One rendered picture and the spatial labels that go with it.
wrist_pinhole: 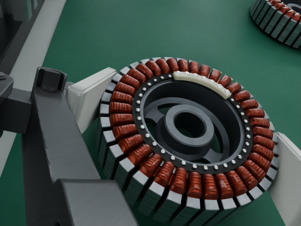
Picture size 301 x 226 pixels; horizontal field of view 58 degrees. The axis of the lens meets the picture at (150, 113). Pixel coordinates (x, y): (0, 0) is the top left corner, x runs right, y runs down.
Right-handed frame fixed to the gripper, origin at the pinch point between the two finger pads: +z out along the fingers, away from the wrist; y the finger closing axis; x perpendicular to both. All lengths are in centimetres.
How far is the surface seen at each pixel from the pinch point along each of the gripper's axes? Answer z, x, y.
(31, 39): 7.6, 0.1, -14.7
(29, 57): 5.8, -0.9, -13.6
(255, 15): 22.3, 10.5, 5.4
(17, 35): 4.8, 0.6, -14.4
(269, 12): 20.1, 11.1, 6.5
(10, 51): 3.6, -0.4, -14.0
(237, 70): 13.0, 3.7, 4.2
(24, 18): 5.7, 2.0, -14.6
